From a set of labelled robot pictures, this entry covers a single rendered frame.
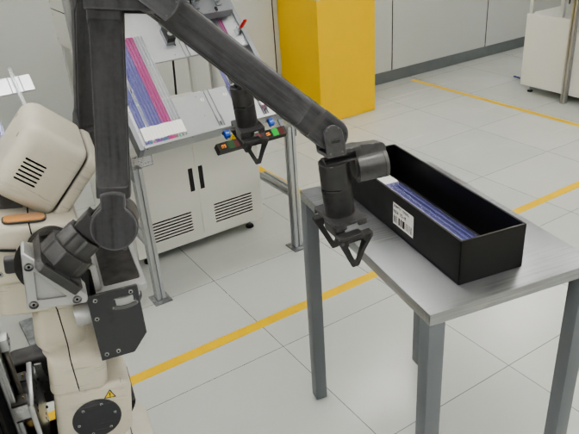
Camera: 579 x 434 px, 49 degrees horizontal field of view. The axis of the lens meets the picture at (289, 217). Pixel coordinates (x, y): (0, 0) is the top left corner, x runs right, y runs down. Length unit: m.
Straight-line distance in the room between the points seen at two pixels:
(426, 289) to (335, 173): 0.42
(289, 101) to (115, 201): 0.34
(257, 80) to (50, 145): 0.39
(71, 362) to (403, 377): 1.34
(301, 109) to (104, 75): 0.33
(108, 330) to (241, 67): 0.61
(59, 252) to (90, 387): 0.43
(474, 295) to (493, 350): 1.16
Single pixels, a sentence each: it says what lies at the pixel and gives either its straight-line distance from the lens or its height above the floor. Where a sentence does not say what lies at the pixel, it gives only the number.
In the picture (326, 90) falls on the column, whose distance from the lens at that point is 4.81.
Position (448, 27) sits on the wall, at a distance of 6.31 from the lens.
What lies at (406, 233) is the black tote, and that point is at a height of 0.82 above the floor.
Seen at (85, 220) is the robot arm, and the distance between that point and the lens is 1.13.
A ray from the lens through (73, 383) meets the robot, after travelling 1.46.
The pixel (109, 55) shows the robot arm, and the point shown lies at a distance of 1.09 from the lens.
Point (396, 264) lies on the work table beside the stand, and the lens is 1.52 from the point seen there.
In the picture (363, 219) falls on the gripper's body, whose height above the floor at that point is 1.06.
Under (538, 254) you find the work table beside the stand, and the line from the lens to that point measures 1.61.
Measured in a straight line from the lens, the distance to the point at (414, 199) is 1.73.
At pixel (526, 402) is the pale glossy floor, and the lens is 2.39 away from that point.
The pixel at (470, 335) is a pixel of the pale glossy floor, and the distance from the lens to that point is 2.63.
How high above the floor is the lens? 1.60
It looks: 27 degrees down
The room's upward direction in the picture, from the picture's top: 4 degrees counter-clockwise
